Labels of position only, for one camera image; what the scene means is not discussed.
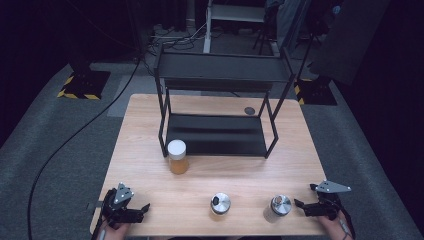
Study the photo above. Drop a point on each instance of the person's right hand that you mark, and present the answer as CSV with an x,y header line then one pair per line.
x,y
333,228

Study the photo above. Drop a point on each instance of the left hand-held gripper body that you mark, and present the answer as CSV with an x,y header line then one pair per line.
x,y
116,206

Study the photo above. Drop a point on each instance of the white metal stand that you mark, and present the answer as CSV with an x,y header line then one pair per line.
x,y
233,13

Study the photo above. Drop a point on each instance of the white-lid jar with orange contents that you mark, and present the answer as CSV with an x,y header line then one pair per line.
x,y
178,165

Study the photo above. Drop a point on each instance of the person's left hand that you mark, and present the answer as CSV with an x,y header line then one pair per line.
x,y
115,232

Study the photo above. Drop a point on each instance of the grey round table grommet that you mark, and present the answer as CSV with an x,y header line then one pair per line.
x,y
249,111

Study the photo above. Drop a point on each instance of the metal-lid spice jar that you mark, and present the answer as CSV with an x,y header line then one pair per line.
x,y
220,203
281,205

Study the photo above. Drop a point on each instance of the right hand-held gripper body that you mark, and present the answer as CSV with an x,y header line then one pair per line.
x,y
328,200

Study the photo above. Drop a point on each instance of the dark grey panel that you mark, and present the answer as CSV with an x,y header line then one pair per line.
x,y
350,40

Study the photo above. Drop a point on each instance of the black stand base hazard tape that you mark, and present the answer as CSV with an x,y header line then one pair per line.
x,y
315,91
85,83

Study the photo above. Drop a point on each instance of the black two-tier metal rack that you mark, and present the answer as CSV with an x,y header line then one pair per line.
x,y
216,133

